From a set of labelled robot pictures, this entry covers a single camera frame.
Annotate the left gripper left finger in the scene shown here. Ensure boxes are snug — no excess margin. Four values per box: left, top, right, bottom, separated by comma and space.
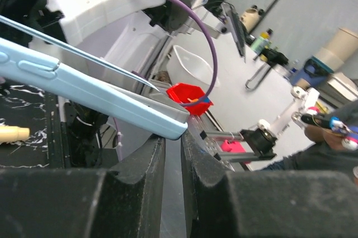
1, 136, 166, 237

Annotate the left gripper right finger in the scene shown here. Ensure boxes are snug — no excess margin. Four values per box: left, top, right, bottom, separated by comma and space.
181, 132, 357, 237

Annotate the red plastic parts bin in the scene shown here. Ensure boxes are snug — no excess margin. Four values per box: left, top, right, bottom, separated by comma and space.
166, 83, 214, 116

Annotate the phone with teal case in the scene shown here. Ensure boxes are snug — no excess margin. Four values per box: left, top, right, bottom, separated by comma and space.
0, 15, 191, 123

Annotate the light blue phone case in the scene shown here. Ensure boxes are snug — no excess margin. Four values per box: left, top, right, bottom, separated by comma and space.
1, 39, 189, 140

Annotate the wooden recorder flute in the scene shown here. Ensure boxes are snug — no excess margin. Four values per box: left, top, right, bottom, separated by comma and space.
0, 125, 30, 143

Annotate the person in dark sleeve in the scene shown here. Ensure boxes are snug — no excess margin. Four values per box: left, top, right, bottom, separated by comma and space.
262, 100, 358, 177

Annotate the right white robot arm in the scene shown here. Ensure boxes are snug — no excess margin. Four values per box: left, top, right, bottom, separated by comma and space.
1, 0, 191, 71

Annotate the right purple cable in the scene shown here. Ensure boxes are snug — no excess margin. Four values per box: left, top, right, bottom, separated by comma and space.
60, 0, 219, 107

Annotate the white plastic tub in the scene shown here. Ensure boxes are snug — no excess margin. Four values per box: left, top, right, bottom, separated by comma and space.
166, 45, 213, 91

